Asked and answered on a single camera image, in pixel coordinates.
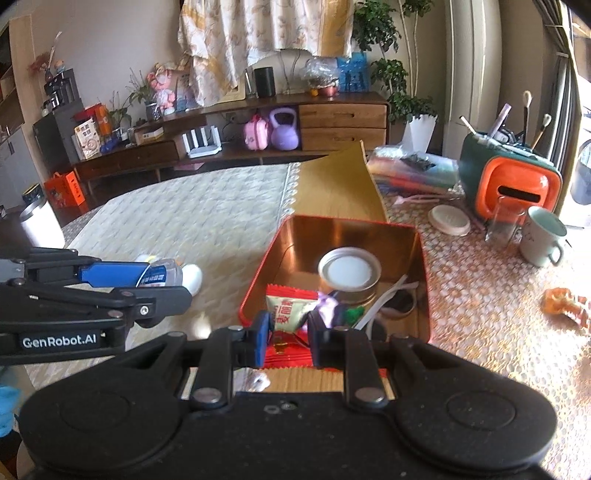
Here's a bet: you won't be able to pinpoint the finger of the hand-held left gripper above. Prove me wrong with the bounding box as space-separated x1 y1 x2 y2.
54 285 193 328
24 248 151 288

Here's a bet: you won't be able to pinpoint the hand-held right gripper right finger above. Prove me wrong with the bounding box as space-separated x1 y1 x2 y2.
307 311 463 411

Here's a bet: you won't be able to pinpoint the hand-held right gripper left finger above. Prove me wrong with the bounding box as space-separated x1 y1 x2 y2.
120 310 275 411

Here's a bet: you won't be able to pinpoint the small clear plastic bottle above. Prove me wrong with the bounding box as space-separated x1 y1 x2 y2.
136 253 204 297

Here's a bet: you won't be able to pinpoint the purple toy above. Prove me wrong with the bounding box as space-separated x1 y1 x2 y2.
318 292 345 329

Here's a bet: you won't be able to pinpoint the red candy packet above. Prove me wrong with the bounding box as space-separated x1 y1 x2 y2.
263 283 325 371

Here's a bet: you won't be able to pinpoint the round tin white lid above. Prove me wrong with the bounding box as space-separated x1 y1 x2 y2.
317 247 383 305

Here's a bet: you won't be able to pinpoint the white sunglasses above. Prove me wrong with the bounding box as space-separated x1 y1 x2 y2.
352 274 419 332

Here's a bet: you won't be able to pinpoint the red tin box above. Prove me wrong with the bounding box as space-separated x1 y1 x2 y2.
238 214 432 371

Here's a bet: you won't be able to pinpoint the white tumbler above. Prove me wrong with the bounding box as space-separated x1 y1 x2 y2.
17 198 66 251

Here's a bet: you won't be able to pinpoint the red gift bag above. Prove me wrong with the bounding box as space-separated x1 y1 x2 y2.
43 171 87 214

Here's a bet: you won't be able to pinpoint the cream quilted tablecloth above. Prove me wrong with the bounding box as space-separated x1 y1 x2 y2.
22 161 302 403

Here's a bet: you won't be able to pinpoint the printed snack box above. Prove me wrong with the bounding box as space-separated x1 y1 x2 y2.
73 117 101 161

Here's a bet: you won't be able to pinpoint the small cardboard box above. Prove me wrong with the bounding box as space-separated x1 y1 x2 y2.
133 126 165 145

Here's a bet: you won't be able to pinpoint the black small fridge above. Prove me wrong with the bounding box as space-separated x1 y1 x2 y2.
31 107 85 177

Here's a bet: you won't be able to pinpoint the yellow table runner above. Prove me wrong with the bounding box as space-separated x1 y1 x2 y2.
235 140 399 398

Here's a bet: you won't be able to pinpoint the white router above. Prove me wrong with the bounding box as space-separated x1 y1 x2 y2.
180 124 223 160

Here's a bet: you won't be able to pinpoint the floral lace tablecloth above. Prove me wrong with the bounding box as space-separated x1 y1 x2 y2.
364 184 591 480

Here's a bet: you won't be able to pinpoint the white round coaster lid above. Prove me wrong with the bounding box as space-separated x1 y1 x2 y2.
427 203 472 238

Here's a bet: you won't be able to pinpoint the small potted plant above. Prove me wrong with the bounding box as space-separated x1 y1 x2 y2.
110 68 161 124

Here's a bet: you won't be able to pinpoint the stack of coloured folders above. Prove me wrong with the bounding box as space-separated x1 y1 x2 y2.
368 144 461 195

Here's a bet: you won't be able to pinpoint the black coffee machine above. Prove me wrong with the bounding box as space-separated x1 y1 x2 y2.
43 68 82 112

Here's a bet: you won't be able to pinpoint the pink doll bouquet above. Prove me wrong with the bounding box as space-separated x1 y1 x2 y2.
147 61 177 114

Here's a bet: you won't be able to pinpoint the pink toy bag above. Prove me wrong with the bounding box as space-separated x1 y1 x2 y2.
243 114 271 151

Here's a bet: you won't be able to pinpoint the dark hair clip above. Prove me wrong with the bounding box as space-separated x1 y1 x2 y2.
398 154 438 170

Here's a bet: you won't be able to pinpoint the purple kettlebell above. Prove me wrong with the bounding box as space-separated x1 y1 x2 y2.
268 106 299 151

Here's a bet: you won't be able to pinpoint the clear drinking glass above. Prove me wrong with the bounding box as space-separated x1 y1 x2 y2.
484 195 528 248

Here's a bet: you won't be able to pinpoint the wooden tv cabinet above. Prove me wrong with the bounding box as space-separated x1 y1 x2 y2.
73 91 392 195

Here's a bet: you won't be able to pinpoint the white planter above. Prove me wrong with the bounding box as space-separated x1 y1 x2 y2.
401 113 438 151

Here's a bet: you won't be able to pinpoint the pale green mug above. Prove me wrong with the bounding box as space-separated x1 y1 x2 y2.
518 205 568 269

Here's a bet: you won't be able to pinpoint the black speaker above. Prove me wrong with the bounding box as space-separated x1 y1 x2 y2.
254 66 277 99

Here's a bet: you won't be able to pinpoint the orange green desk organizer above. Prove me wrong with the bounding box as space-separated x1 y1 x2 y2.
458 130 564 228

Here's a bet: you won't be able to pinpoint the orange wrapper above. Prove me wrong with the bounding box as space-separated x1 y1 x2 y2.
542 286 591 329

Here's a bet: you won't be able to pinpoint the clear plastic bag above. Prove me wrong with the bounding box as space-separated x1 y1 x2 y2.
304 56 341 96

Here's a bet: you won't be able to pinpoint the blue box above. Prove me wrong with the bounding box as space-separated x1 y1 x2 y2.
335 52 371 94

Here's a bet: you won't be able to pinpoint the floral sheet cloth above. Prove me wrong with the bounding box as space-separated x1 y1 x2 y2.
177 0 357 105

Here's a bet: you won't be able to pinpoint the lilac pen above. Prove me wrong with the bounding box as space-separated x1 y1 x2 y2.
486 103 513 142

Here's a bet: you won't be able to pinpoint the standing air conditioner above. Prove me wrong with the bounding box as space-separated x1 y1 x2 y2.
440 0 505 158

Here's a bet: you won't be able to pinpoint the short wooden brush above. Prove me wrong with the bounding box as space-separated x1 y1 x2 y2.
530 113 553 151

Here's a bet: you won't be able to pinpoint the long black brush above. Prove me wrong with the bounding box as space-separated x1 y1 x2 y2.
521 90 533 145

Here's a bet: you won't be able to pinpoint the white washing machine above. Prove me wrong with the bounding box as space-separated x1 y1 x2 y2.
569 133 591 207

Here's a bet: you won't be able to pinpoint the tall green houseplant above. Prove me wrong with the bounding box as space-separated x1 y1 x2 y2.
352 0 438 124

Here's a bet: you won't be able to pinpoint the grey curtain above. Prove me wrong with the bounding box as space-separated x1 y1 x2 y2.
530 0 588 214

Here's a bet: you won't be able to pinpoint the pink cord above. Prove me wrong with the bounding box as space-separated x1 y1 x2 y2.
392 193 463 206

